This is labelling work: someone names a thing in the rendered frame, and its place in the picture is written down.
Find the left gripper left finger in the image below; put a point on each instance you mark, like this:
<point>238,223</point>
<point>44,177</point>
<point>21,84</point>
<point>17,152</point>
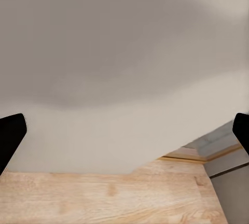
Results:
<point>12,132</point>

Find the fixed window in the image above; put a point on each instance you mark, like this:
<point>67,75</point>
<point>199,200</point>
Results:
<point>206,148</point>

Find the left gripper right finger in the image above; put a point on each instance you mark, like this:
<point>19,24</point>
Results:
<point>241,130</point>

